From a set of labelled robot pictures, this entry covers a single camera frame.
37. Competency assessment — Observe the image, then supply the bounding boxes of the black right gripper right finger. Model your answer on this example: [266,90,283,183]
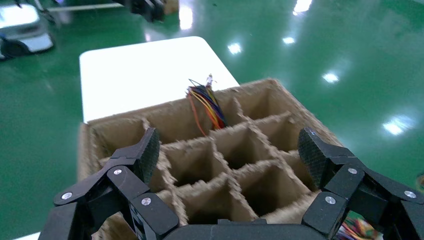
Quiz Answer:
[298,127,424,240]

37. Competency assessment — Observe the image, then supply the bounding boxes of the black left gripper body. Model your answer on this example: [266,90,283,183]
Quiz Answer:
[114,0,167,22]

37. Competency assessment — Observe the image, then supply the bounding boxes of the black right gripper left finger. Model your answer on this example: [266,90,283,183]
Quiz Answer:
[39,128,179,240]

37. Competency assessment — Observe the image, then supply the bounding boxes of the grey computer power supply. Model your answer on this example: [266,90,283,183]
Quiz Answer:
[186,73,230,137]
[337,214,383,240]

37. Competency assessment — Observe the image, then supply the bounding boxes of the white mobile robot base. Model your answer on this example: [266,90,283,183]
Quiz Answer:
[0,3,56,61]

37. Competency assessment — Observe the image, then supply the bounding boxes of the white table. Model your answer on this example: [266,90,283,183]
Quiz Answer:
[78,35,240,124]

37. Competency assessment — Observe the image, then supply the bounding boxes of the cardboard box with dividers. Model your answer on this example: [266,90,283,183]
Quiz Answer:
[76,77,344,240]

